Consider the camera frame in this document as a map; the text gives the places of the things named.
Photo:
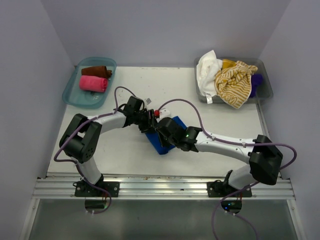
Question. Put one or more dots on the blue towel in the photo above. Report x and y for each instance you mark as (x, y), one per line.
(154, 139)

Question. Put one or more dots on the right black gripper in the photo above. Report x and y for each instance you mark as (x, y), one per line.
(163, 142)

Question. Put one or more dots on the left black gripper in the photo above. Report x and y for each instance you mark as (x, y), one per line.
(150, 123)

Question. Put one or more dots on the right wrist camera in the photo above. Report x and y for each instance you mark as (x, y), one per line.
(162, 113)

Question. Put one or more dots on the mustard yellow towel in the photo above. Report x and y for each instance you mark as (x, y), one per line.
(227, 63)

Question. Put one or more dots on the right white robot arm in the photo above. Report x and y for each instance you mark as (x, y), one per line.
(262, 159)

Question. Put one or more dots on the pink rolled towel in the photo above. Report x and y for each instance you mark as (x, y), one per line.
(93, 83)

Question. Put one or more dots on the grey plastic bin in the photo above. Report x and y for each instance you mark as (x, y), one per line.
(263, 91)

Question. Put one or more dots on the aluminium mounting rail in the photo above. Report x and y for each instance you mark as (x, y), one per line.
(141, 187)

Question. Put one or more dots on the purple towel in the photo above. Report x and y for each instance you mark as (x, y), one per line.
(256, 81)

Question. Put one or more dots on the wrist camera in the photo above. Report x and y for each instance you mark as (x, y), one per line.
(148, 101)
(162, 113)

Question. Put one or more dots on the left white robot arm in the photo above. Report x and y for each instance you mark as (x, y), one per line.
(80, 139)

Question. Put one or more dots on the brown rolled towel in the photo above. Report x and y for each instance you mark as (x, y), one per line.
(97, 71)

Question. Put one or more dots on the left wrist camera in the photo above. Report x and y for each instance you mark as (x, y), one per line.
(148, 101)

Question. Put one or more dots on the teal plastic tray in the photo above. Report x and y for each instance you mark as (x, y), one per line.
(73, 95)

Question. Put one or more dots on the yellow white striped towel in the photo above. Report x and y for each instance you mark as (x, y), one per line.
(233, 85)

